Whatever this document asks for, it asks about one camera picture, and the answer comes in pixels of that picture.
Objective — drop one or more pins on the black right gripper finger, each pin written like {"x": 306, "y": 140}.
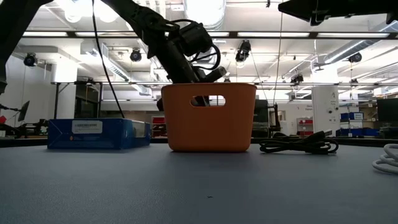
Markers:
{"x": 304, "y": 9}

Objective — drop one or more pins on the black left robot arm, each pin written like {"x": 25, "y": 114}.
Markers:
{"x": 146, "y": 21}

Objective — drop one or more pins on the orange plastic basket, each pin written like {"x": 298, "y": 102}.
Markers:
{"x": 208, "y": 130}

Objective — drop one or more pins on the shelf with red bins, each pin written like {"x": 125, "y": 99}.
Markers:
{"x": 305, "y": 122}
{"x": 158, "y": 121}

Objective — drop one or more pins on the overhead LED light bar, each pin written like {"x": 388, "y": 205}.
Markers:
{"x": 264, "y": 35}

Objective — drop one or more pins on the black equipment stand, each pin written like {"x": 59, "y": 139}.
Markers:
{"x": 261, "y": 115}

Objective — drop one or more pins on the blue controller retail box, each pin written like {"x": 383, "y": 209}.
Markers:
{"x": 109, "y": 133}

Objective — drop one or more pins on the black metal rack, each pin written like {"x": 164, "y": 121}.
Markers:
{"x": 87, "y": 102}

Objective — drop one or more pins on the grey-blue table mat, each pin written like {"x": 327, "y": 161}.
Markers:
{"x": 155, "y": 193}

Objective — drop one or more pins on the black computer monitor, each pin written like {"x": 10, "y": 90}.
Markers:
{"x": 388, "y": 110}

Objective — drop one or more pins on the shelf with blue bins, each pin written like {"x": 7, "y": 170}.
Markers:
{"x": 357, "y": 132}

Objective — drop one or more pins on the small tilted black monitor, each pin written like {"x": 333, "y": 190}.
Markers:
{"x": 23, "y": 111}

